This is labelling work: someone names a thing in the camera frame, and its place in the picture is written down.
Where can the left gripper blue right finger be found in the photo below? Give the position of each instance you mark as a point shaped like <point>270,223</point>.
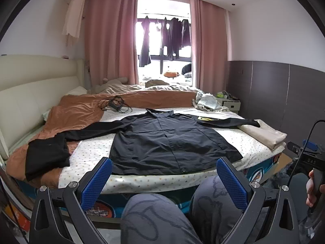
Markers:
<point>235,183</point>

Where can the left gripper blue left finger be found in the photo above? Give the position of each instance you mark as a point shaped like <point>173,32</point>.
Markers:
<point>92,183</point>

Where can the black long-sleeve jacket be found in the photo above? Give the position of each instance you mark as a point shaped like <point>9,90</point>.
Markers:
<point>164,143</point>

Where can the dark hanging clothes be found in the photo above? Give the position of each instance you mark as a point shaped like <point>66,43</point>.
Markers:
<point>163,40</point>

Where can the person's legs in grey trousers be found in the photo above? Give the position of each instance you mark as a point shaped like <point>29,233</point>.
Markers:
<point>154,218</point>

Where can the beige folded cloth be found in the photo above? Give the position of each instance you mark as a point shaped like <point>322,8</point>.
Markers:
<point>265,134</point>

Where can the black folded garment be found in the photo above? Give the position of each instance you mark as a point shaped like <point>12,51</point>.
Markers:
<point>44,155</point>

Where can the orange-brown blanket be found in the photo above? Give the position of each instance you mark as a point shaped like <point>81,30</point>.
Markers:
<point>76,112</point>

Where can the white bedside drawer cabinet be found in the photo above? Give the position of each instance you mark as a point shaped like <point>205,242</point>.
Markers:
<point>229,101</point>

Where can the white pillow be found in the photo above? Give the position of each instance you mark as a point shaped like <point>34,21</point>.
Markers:
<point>78,91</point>

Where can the crumpled patterned white cloth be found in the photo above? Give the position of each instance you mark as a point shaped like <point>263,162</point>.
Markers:
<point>207,102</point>

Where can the cream padded headboard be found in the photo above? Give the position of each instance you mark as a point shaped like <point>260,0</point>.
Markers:
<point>30,86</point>

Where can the orange plush toy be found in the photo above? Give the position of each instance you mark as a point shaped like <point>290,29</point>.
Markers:
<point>171,74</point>

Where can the pink left curtain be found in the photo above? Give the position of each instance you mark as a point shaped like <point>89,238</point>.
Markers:
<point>110,45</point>

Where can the pink curtain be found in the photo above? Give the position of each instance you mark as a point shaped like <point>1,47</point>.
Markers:
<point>209,46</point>
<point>110,45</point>

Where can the pink right curtain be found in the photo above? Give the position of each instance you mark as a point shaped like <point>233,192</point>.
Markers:
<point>209,46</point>

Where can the cream hanging cloth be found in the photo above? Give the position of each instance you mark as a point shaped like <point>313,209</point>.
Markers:
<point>72,24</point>

